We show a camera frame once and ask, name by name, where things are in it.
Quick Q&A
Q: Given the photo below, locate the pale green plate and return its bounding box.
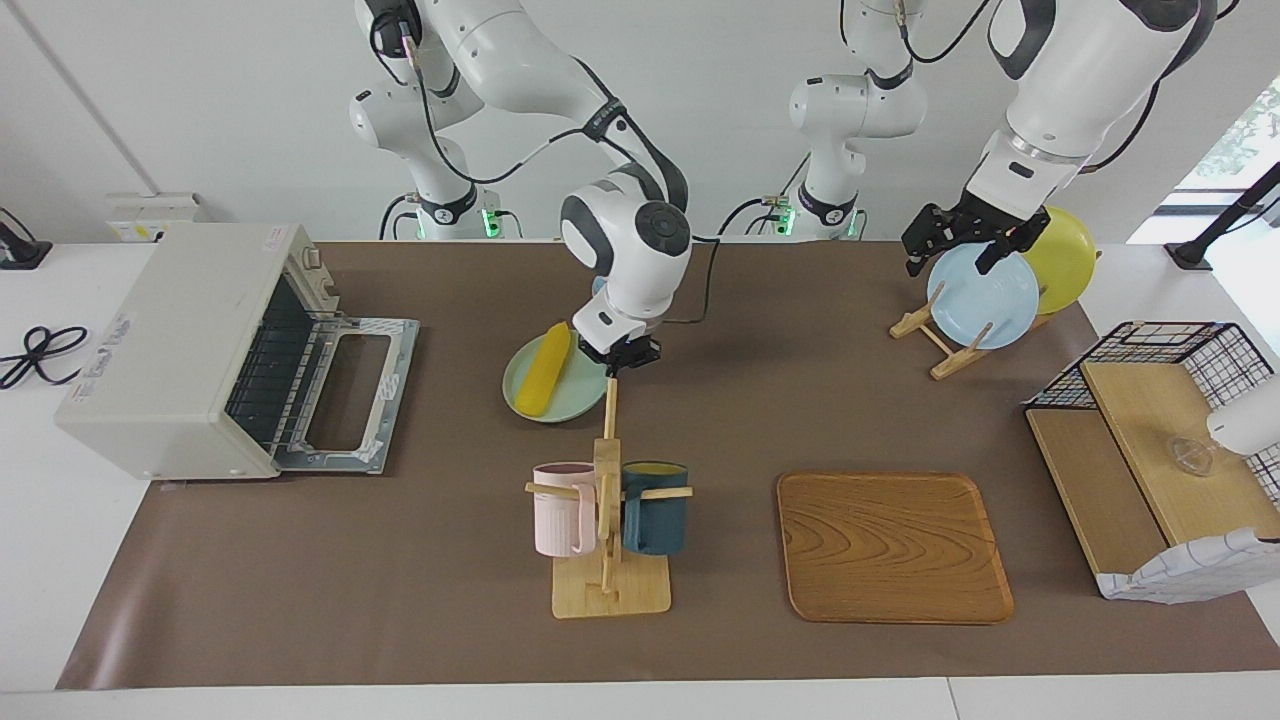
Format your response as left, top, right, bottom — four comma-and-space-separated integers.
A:
501, 330, 612, 426

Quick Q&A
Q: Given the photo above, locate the yellow corn cob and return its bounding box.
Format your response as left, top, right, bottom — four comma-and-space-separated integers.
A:
513, 320, 574, 418

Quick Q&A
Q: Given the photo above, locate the glass oven door with handle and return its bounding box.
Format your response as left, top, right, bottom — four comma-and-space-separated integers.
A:
274, 314, 422, 477

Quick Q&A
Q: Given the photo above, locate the white toaster oven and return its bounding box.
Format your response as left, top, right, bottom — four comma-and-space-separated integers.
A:
55, 222, 341, 482

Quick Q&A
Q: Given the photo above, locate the light blue plate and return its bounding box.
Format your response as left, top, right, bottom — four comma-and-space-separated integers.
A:
926, 240, 1041, 351

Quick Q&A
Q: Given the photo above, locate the yellow plate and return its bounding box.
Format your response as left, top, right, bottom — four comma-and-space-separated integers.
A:
1012, 206, 1098, 317

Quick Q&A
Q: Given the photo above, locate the wooden plate rack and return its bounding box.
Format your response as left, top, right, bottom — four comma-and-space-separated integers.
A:
889, 250, 1103, 382

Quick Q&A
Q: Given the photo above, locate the pink mug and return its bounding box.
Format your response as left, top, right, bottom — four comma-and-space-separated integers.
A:
531, 461, 599, 558

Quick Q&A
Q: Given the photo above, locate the dark blue mug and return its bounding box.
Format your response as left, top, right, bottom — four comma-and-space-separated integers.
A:
621, 460, 691, 557

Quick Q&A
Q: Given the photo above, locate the black angled stand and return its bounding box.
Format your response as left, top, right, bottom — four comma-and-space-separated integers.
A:
1164, 162, 1280, 272

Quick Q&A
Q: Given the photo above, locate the wooden mug tree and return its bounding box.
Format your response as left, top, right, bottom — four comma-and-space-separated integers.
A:
525, 378, 694, 619

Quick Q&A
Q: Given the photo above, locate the clear glass cup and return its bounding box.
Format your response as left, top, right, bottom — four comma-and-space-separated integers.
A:
1168, 436, 1217, 478

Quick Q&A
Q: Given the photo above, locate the brown wooden tray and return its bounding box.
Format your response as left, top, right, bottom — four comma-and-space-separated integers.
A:
777, 471, 1016, 626

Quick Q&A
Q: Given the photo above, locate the brown table mat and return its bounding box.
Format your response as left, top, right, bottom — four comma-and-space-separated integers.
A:
57, 240, 1280, 691

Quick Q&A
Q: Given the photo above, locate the white rounded device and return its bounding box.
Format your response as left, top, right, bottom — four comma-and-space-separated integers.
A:
1206, 375, 1280, 459

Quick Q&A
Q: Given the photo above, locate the white checkered cloth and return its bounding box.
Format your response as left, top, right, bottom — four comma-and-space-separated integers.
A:
1095, 527, 1280, 604

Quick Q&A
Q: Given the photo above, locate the small black stand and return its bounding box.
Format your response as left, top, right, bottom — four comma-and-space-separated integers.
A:
0, 207, 54, 271

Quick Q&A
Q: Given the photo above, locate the black right arm gripper cable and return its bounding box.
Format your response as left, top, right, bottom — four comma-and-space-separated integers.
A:
372, 8, 722, 327

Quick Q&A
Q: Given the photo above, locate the black arm gripper cable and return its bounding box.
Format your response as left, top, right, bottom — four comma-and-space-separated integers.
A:
1083, 84, 1163, 173
372, 8, 722, 327

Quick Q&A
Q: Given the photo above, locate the black left arm gripper cable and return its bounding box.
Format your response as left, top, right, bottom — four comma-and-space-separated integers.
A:
1083, 84, 1163, 173

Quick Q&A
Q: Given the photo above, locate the black left arm base cable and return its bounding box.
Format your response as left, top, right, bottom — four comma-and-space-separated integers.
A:
717, 153, 813, 239

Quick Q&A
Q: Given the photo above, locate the black arm base cable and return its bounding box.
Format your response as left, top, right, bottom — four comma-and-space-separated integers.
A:
378, 193, 421, 241
717, 153, 813, 239

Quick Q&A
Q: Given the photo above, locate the black wire basket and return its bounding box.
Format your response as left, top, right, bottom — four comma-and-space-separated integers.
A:
1030, 321, 1280, 503

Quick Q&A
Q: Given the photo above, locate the black wire basket shelf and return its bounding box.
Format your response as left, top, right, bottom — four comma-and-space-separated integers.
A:
1025, 360, 1280, 593

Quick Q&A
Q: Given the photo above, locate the black right arm base cable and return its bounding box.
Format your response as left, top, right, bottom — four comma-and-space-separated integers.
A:
378, 193, 421, 241

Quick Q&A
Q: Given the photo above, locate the white wall socket box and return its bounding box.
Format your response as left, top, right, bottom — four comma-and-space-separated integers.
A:
105, 193, 216, 245

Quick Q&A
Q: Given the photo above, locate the black coiled cable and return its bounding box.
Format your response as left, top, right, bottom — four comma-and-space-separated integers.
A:
0, 325, 90, 391

